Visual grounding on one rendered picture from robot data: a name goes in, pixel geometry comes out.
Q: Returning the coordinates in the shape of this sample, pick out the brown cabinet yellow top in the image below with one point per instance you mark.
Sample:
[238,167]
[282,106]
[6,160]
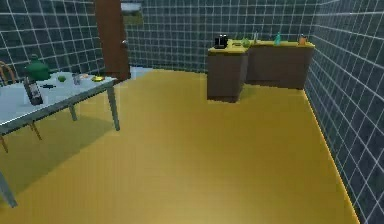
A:
[226,75]

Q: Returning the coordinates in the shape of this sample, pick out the grey slim bottle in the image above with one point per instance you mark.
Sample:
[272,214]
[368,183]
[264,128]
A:
[255,37]

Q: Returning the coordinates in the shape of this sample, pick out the brown room door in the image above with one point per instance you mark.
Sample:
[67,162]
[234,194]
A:
[112,36]

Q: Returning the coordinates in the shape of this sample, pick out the black knife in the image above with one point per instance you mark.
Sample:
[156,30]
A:
[48,86]

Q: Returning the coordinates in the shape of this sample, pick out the framed wall picture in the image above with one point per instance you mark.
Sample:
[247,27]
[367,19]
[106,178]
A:
[132,13]

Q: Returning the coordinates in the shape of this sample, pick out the grey metal table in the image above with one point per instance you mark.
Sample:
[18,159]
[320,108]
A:
[63,95]

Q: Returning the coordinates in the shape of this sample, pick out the green apple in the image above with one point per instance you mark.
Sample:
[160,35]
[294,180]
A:
[62,78]

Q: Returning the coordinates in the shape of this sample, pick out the green round vegetable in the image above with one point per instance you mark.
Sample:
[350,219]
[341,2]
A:
[245,42]

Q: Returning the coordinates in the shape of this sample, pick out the yellow-green bowl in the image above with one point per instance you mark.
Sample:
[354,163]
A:
[98,78]

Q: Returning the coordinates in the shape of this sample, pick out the orange small food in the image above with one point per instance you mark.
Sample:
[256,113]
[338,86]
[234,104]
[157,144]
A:
[85,76]

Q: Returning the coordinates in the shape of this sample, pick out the wooden chair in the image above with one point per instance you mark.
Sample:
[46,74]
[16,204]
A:
[6,74]

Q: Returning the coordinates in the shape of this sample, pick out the dark wine bottle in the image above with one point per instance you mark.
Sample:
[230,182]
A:
[33,92]

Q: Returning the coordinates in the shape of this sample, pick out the orange bottle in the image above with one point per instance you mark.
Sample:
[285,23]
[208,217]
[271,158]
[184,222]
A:
[302,40]

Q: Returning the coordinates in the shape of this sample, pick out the grey cup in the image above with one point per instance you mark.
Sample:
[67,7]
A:
[76,79]

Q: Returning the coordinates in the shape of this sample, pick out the green lidded pot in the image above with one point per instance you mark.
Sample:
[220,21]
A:
[37,69]

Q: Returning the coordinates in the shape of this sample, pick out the teal bottle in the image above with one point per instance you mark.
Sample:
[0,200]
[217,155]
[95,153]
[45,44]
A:
[277,39]

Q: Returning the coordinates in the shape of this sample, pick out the long brown counter cabinet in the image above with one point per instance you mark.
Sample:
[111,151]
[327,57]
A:
[279,65]

